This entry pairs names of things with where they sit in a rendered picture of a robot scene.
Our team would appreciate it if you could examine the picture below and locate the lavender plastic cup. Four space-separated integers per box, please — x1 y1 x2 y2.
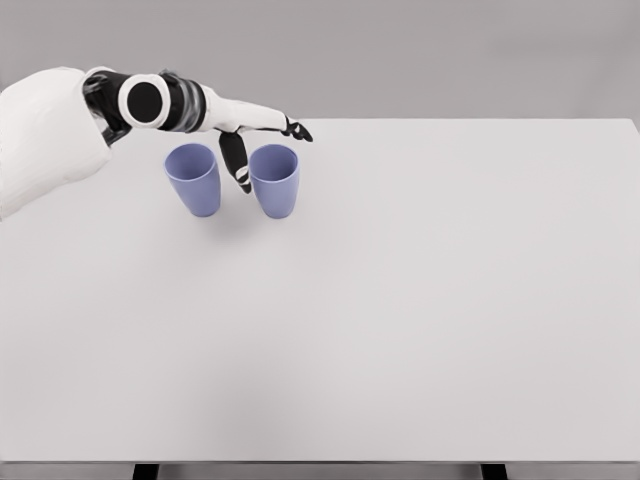
163 142 222 219
248 143 301 220

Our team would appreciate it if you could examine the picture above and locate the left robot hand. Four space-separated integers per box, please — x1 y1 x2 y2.
217 98 315 196

